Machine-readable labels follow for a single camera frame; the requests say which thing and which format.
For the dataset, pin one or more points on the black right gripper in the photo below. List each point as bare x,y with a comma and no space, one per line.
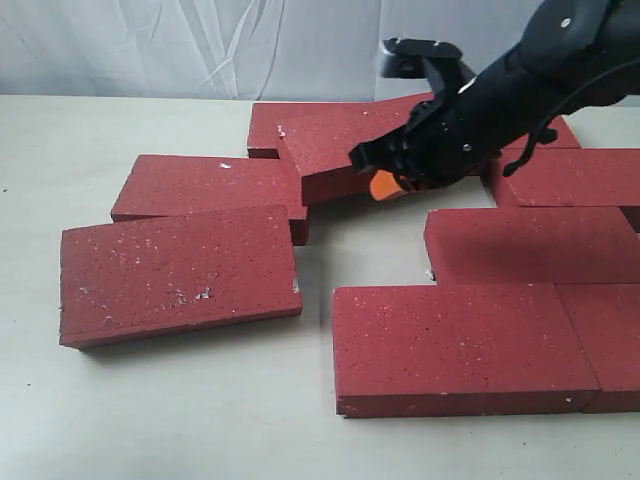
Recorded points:
470,119

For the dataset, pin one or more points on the red brick with white scuffs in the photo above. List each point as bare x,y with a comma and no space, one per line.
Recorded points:
139,279

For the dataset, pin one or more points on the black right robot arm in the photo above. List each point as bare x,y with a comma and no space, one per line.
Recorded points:
572,55

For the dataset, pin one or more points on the front large red brick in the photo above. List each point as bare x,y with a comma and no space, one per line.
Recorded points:
460,350

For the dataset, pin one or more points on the white backdrop sheet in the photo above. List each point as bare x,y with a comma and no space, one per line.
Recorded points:
237,50

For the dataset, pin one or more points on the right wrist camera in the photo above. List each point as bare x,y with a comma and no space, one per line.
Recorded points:
438,62

